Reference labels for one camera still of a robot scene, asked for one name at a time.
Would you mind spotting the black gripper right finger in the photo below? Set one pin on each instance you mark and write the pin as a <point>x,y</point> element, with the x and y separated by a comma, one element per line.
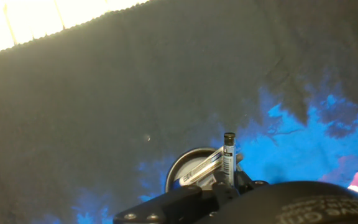
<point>244,183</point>

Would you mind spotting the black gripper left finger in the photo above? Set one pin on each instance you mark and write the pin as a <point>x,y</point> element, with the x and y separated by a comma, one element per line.
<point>172,205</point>

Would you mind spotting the thin black gel pen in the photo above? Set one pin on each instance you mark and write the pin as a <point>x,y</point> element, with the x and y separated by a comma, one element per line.
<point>229,155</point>

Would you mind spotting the black mesh pen holder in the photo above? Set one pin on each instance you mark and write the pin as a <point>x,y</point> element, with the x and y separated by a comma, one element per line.
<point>182,165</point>

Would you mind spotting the blue cap whiteboard marker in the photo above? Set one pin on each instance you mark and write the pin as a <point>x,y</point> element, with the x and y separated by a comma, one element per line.
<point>197,171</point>

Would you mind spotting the printed landscape cloth mat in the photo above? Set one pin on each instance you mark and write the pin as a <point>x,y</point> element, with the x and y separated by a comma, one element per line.
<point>135,77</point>

